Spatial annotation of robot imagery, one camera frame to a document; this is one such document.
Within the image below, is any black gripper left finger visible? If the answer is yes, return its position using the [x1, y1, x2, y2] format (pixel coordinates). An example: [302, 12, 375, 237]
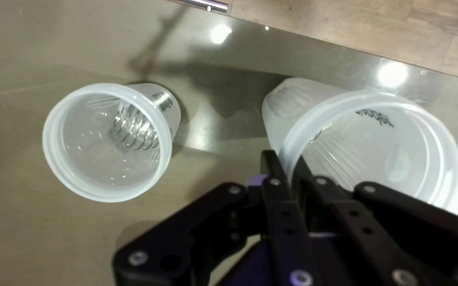
[113, 150, 315, 286]

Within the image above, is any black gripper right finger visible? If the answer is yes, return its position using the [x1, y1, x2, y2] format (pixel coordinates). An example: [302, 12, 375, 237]
[291, 158, 458, 286]

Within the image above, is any tall translucent plastic cup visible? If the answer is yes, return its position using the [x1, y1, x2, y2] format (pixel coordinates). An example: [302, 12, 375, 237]
[261, 77, 458, 215]

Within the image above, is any short translucent plastic cup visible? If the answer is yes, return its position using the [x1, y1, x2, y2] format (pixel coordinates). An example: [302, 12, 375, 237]
[41, 80, 183, 206]

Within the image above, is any wire whisk ball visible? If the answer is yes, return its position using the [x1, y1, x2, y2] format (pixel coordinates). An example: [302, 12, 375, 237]
[110, 102, 162, 156]

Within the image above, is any silver drawer bar handle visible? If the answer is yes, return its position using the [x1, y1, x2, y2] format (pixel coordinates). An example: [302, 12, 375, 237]
[179, 0, 230, 13]

